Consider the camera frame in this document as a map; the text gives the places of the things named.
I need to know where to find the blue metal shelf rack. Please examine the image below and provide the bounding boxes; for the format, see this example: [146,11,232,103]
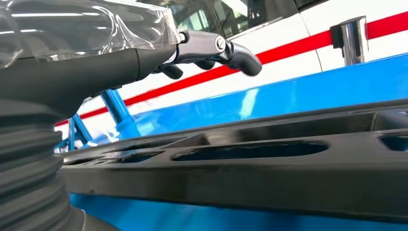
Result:
[54,52,408,231]

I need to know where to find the chrome stanchion post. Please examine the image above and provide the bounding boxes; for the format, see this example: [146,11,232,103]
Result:
[330,15,369,66]

